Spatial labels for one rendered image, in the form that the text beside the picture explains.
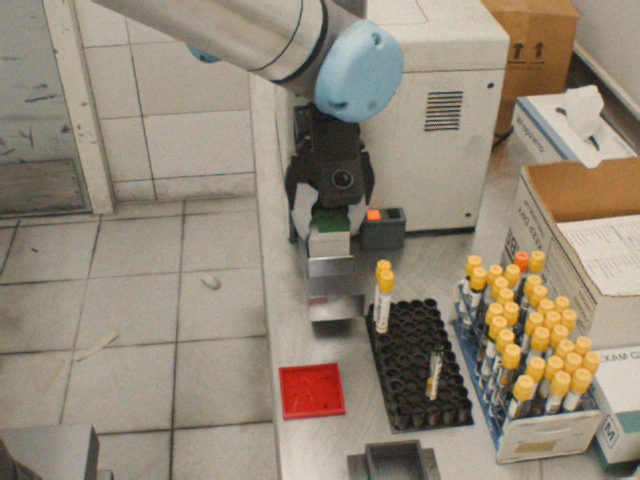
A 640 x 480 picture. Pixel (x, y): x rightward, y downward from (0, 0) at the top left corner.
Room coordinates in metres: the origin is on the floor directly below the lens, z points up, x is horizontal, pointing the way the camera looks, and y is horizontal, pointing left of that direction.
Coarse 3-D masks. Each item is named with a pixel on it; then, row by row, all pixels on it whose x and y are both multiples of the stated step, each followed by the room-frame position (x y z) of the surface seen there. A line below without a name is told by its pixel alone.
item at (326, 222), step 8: (320, 216) 0.65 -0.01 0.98; (328, 216) 0.65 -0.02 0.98; (336, 216) 0.65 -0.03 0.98; (344, 216) 0.65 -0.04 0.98; (312, 224) 0.63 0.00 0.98; (320, 224) 0.63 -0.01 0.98; (328, 224) 0.63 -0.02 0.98; (336, 224) 0.63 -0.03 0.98; (344, 224) 0.63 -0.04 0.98; (320, 232) 0.62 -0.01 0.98; (328, 232) 0.62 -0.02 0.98
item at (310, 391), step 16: (288, 368) 0.50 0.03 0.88; (304, 368) 0.50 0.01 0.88; (320, 368) 0.50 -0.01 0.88; (336, 368) 0.50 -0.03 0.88; (288, 384) 0.48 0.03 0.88; (304, 384) 0.48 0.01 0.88; (320, 384) 0.48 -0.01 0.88; (336, 384) 0.48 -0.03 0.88; (288, 400) 0.46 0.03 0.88; (304, 400) 0.46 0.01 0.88; (320, 400) 0.46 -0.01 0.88; (336, 400) 0.46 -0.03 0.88; (288, 416) 0.43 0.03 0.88; (304, 416) 0.43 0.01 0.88; (320, 416) 0.44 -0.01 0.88
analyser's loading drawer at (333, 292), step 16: (320, 208) 0.75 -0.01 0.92; (336, 208) 0.75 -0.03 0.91; (304, 240) 0.69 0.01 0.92; (304, 256) 0.65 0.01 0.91; (336, 256) 0.62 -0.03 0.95; (352, 256) 0.62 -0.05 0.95; (304, 272) 0.62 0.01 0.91; (320, 272) 0.62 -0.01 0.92; (336, 272) 0.62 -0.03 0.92; (352, 272) 0.62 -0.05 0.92; (320, 288) 0.60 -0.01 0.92; (336, 288) 0.60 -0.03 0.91; (352, 288) 0.59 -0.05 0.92; (320, 304) 0.56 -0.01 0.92; (336, 304) 0.56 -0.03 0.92; (352, 304) 0.56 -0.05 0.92
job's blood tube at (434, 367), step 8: (432, 344) 0.45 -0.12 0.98; (440, 344) 0.45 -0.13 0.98; (432, 352) 0.44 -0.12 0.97; (440, 352) 0.44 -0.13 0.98; (432, 360) 0.44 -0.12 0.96; (440, 360) 0.44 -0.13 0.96; (432, 368) 0.44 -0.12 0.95; (440, 368) 0.44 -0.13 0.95; (432, 376) 0.44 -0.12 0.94; (432, 384) 0.44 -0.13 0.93; (424, 392) 0.45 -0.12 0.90; (432, 392) 0.44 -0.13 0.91
